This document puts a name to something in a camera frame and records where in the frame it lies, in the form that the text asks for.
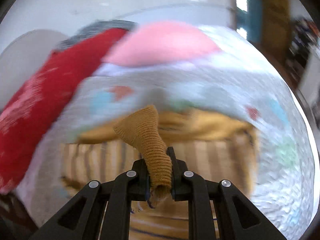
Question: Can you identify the yellow striped knit sweater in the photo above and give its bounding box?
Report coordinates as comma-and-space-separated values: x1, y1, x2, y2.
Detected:
61, 105, 259, 208

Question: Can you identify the cluttered clothes rack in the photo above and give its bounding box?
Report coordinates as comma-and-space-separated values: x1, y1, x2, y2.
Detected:
285, 17, 319, 85

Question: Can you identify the red floral quilt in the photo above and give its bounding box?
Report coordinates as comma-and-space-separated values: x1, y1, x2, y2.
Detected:
1, 28, 127, 194

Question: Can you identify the patchwork heart bedspread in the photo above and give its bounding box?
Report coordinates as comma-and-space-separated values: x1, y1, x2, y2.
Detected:
15, 25, 319, 239

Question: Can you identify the white arched headboard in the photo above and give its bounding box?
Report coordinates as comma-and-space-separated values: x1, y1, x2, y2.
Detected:
0, 29, 68, 109

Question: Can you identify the pink pillow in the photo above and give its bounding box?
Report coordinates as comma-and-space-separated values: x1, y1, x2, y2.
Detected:
101, 21, 221, 68

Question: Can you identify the grey checked cloth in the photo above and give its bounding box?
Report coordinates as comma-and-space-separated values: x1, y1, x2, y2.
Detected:
54, 20, 137, 51

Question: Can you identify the wooden door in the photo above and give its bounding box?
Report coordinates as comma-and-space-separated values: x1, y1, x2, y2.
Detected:
261, 0, 291, 62

